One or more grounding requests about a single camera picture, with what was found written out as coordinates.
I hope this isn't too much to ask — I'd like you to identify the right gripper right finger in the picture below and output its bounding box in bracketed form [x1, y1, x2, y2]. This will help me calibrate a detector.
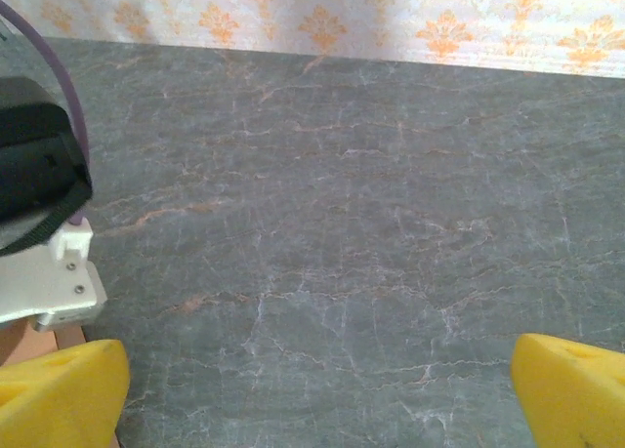
[510, 333, 625, 448]

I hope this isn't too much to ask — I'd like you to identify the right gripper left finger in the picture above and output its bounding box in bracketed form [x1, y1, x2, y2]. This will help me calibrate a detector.
[0, 339, 132, 448]

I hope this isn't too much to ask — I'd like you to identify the orange paper box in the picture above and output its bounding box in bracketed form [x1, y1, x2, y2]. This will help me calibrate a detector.
[0, 318, 87, 369]

